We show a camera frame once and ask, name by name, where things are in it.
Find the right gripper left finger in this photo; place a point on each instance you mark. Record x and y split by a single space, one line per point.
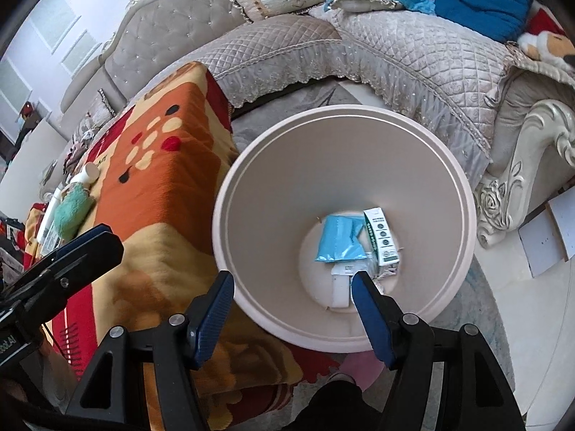
112 395

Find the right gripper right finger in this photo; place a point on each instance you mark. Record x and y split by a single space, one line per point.
475 394

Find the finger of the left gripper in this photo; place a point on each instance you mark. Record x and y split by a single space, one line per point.
72 267

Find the light blue snack packet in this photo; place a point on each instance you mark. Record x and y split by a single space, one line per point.
339 241

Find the white milk carton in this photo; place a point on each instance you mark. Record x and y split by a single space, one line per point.
381 238

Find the white round trash bin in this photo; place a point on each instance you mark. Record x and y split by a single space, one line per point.
332 191

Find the white cylindrical bottle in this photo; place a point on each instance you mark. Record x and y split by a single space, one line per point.
49 215

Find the teal green towel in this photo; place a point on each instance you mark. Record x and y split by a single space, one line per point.
72 211

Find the white pink yogurt bottle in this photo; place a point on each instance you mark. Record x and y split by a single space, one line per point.
87 175

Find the orange red patterned blanket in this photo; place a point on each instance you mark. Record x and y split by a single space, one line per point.
161 166

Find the small patterned cushion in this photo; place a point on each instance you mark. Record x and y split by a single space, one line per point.
99 113

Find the grey tufted sofa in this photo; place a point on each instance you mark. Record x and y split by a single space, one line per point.
509 120

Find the plush toy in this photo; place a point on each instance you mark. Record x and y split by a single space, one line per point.
545 40

